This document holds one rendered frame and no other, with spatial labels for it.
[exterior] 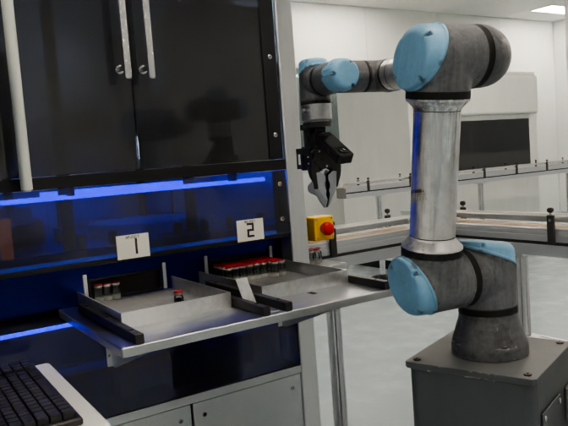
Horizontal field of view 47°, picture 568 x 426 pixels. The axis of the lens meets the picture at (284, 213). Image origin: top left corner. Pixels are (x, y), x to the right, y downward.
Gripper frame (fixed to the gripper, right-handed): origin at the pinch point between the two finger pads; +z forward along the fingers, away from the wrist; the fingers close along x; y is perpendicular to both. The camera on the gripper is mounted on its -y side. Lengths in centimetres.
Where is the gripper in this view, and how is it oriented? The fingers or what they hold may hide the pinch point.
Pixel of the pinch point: (327, 202)
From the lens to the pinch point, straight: 163.1
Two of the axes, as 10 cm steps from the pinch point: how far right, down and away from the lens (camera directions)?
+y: -5.4, -0.3, 8.4
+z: 0.7, 9.9, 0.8
